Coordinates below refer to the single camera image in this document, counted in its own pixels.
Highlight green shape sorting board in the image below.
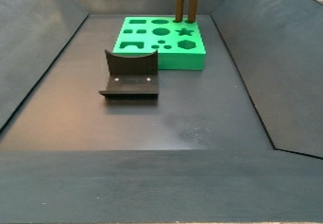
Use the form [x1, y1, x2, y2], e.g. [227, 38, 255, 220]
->
[112, 17, 206, 70]

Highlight black curved object holder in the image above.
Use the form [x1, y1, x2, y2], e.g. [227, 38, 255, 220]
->
[99, 51, 159, 97]

